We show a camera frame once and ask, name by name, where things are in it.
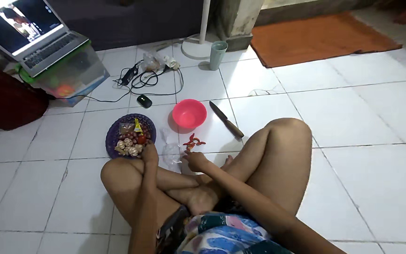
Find person's left hand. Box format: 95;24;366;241
141;140;159;166

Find person's right hand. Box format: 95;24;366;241
182;151;211;173

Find person's left forearm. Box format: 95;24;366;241
128;162;159;254

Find person's right forearm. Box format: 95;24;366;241
201;160;347;254

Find pile of red chilies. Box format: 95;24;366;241
183;133;206;152

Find clear plastic bag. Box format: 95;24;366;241
161;128;184;173

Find pile of garlic bulbs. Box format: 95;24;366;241
115;138;144;157

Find pile of shallots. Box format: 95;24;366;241
120;128;151;143

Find clear packet of brown spice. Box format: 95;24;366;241
119;122;135;135

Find purple woven plastic basket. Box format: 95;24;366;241
105;113;157;160

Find pink plastic bowl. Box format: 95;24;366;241
172;99;207;130

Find black computer mouse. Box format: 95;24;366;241
137;95;153;109

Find black power adapter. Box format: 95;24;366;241
121;66;139;86

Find crumpled transparent plastic bag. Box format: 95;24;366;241
141;52;166;73

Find white power socket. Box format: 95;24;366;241
164;56;180;71

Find person's body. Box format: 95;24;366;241
156;201;295;254

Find person's legs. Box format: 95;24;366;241
100;118;312;229

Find transparent storage box, green lid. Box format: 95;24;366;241
17;40;110;108

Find grey-green tumbler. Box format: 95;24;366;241
209;40;228;71

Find white stand with round base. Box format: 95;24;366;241
181;0;218;60

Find dark grey panel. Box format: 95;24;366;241
47;0;208;51

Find silver laptop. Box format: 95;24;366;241
0;0;90;78

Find concrete pillar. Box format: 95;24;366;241
214;0;265;52

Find dark red round container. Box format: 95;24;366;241
0;58;50;131

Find orange-brown floor mat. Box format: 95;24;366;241
250;12;403;69

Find black cable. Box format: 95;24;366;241
53;60;184;103

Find knife with wooden handle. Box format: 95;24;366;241
209;101;245;139

